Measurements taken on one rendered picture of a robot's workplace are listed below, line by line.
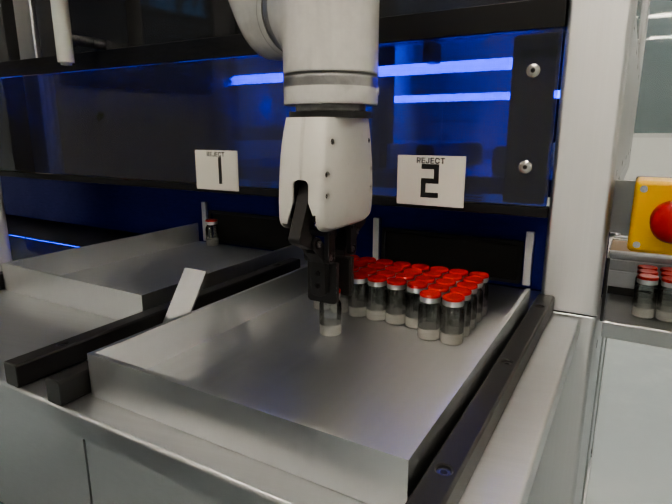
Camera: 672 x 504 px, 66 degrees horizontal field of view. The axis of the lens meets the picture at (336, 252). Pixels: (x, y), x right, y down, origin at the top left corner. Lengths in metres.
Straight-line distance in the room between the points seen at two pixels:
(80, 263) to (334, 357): 0.47
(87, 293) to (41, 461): 0.93
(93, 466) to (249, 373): 0.92
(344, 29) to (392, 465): 0.32
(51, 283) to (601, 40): 0.65
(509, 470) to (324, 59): 0.33
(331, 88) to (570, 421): 0.46
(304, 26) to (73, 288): 0.39
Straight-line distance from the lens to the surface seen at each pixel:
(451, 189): 0.63
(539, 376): 0.47
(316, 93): 0.44
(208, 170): 0.83
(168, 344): 0.49
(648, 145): 5.20
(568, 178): 0.60
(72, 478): 1.44
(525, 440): 0.38
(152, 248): 0.91
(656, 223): 0.57
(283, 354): 0.48
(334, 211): 0.45
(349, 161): 0.46
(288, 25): 0.47
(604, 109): 0.60
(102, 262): 0.85
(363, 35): 0.46
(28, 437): 1.53
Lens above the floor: 1.08
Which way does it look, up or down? 13 degrees down
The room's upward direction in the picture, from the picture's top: straight up
